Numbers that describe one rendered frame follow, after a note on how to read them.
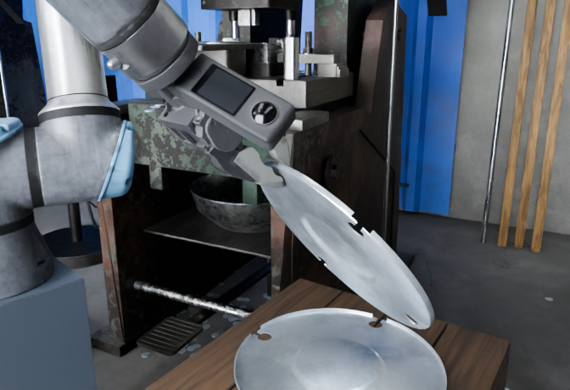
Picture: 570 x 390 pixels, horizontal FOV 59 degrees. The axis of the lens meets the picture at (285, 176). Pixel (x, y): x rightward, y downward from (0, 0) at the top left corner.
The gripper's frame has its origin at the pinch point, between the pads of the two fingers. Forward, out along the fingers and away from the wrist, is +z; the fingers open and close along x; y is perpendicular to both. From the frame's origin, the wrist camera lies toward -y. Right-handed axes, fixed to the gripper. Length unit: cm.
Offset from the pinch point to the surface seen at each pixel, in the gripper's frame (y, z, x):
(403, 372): -9.3, 29.6, 10.5
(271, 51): 53, 22, -39
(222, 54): 51, 11, -28
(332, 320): 6.2, 31.5, 8.7
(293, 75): 39, 21, -32
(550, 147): 28, 128, -95
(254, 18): 58, 16, -44
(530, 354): 0, 105, -16
